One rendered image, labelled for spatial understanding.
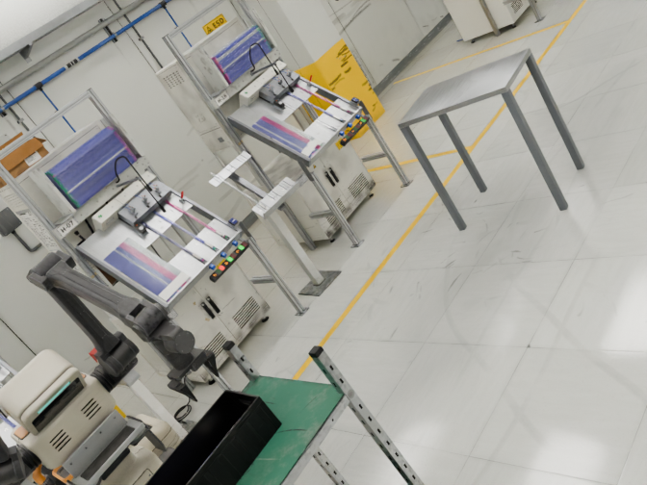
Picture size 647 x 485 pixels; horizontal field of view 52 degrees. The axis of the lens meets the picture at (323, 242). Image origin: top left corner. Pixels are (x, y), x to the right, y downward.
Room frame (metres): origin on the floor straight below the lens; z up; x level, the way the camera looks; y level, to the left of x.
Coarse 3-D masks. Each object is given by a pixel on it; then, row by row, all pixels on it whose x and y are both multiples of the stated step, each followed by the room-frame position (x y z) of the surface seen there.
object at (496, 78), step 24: (528, 48) 3.52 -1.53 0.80; (480, 72) 3.65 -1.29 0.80; (504, 72) 3.42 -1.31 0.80; (432, 96) 3.80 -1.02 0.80; (456, 96) 3.54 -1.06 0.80; (480, 96) 3.33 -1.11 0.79; (504, 96) 3.24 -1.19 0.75; (552, 96) 3.52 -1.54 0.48; (408, 120) 3.68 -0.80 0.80; (456, 144) 4.00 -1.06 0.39; (528, 144) 3.24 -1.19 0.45; (432, 168) 3.73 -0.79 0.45; (480, 192) 4.01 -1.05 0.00; (552, 192) 3.24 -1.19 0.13; (456, 216) 3.71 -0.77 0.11
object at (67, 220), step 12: (84, 96) 4.43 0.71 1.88; (72, 108) 4.36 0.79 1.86; (48, 120) 4.27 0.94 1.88; (36, 132) 4.20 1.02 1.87; (12, 144) 4.11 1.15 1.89; (132, 144) 4.39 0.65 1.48; (0, 156) 4.05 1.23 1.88; (36, 180) 4.14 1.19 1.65; (48, 180) 4.05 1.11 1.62; (48, 192) 4.12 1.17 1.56; (60, 192) 4.05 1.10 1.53; (60, 204) 4.10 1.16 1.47; (84, 204) 4.10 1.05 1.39; (72, 216) 4.07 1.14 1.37; (60, 228) 4.01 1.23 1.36; (72, 228) 4.05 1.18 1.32; (252, 276) 4.30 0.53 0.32; (264, 276) 4.17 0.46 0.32
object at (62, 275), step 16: (64, 256) 1.86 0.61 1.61; (48, 272) 1.81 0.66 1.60; (64, 272) 1.79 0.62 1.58; (48, 288) 1.81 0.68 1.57; (64, 288) 1.80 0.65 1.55; (80, 288) 1.73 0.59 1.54; (96, 288) 1.71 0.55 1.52; (96, 304) 1.71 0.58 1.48; (112, 304) 1.65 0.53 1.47; (128, 304) 1.63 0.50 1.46; (144, 304) 1.62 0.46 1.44; (128, 320) 1.60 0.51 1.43; (144, 320) 1.57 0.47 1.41; (160, 320) 1.59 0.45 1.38
